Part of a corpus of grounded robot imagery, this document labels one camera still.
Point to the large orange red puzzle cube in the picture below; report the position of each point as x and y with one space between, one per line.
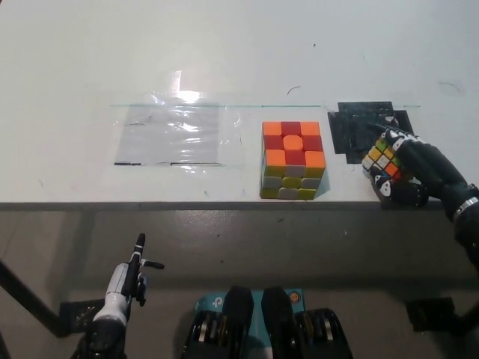
293 157

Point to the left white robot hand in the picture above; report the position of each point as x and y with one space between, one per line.
119 284

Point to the small studded multicolour puzzle cube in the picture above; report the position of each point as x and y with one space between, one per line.
383 161

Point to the black diagonal table leg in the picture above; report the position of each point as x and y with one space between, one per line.
30 299

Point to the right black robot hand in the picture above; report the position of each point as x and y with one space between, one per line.
434 168

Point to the black tape patch on desk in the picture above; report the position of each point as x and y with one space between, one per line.
351 131

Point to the black floor tape patch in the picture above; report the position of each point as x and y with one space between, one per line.
430 314
75 318

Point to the black ribbed robot body block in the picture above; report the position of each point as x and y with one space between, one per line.
224 329
299 329

